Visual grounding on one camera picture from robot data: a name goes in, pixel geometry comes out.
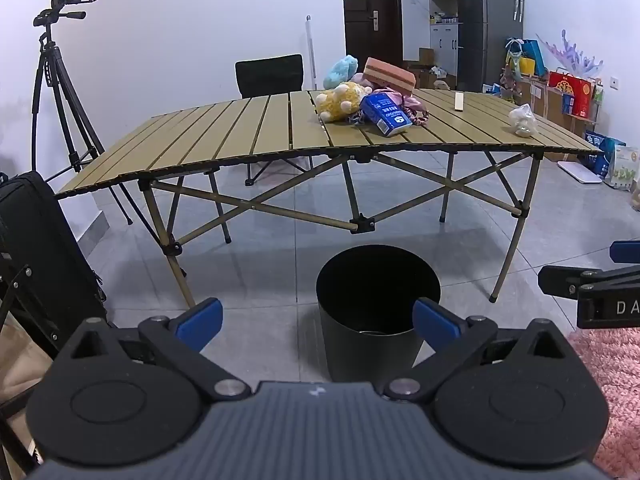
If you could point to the white cabinet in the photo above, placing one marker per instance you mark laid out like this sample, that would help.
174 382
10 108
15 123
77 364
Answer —
442 40

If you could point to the pink orange layered sponge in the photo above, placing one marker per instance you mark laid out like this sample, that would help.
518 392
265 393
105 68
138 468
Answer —
390 75

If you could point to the white green bag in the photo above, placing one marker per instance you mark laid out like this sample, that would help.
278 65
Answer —
625 167

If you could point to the blue gift bag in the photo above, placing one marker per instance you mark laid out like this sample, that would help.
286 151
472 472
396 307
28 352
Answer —
535 52

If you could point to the black suitcase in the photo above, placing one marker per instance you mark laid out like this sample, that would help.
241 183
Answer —
35 240

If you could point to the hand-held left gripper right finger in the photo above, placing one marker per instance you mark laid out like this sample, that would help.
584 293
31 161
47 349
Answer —
435 322

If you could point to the tan folding table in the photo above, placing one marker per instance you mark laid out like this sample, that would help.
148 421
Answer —
225 135

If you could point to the yellow plush toy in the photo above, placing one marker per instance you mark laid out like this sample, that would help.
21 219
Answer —
340 100

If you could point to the small wooden block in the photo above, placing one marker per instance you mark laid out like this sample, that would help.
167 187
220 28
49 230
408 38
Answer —
459 101

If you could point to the large cardboard box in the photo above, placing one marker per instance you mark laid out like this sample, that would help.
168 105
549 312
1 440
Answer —
555 120

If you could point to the yellow gift bag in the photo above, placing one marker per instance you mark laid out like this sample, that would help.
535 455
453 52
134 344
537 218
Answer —
526 66

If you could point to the white pole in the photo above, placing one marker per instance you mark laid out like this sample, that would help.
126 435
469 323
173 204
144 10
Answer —
311 50

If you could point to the black round bin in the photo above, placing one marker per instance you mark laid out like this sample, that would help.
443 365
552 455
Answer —
370 280

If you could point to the blue sack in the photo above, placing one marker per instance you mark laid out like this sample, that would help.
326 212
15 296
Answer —
600 152

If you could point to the grey refrigerator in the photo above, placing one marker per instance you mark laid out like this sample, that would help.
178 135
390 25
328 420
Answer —
475 35

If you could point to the red gift box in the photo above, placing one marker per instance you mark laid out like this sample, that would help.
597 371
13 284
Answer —
570 92

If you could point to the pink fluffy rug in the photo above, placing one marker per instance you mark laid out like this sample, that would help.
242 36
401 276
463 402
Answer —
620 400

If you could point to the blue plush toy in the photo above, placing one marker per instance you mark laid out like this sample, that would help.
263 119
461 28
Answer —
340 70

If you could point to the blue carton box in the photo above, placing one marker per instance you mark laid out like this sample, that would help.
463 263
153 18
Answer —
385 112

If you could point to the black tripod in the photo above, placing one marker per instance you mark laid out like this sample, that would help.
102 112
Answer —
50 75

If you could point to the white flat board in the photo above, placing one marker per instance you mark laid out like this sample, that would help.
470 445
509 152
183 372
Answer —
582 172

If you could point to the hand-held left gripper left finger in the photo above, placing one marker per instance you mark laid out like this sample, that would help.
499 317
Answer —
200 322

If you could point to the white crumpled plastic bag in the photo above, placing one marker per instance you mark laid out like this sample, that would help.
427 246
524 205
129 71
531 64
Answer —
522 120

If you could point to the black folding chair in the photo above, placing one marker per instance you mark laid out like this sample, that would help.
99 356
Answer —
270 75

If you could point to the small cardboard box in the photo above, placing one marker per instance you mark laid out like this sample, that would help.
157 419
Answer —
420 67

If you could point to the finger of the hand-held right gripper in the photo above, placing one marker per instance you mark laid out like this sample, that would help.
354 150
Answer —
626 251
562 280

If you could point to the pink satin scrunchie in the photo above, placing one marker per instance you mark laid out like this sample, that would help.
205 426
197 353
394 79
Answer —
412 105

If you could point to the purple wall decoration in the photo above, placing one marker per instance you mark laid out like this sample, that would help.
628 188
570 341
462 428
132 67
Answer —
575 57

